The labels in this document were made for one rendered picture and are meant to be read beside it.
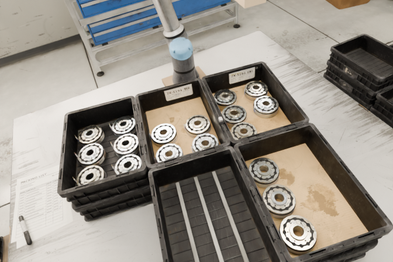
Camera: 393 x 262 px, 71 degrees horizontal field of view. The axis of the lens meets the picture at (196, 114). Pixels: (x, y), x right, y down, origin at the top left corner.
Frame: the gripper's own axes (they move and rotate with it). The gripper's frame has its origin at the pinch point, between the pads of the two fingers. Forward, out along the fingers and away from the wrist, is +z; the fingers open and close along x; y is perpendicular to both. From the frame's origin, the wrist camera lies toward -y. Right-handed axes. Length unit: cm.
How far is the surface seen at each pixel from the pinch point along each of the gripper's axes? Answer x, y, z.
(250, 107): -26, 54, 26
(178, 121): -57, 48, 26
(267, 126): -24, 66, 26
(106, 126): -87, 37, 26
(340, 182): -17, 100, 23
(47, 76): -160, -158, 109
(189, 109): -50, 43, 26
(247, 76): -20.1, 39.4, 21.2
